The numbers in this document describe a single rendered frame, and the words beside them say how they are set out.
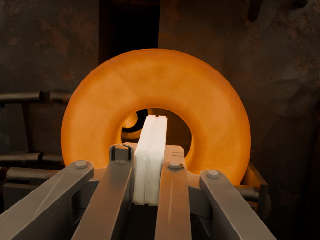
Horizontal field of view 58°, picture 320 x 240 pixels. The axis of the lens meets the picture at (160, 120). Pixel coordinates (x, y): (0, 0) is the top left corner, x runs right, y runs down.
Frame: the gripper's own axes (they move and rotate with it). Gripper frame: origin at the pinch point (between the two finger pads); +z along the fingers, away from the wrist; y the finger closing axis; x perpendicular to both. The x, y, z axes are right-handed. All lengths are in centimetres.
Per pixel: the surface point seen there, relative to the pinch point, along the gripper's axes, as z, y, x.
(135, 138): 15.3, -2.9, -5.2
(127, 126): 13.6, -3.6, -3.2
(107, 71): 5.0, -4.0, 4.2
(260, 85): 12.8, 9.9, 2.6
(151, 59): 5.0, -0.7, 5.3
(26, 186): 2.0, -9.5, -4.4
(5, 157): 8.8, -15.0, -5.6
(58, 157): 8.8, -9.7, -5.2
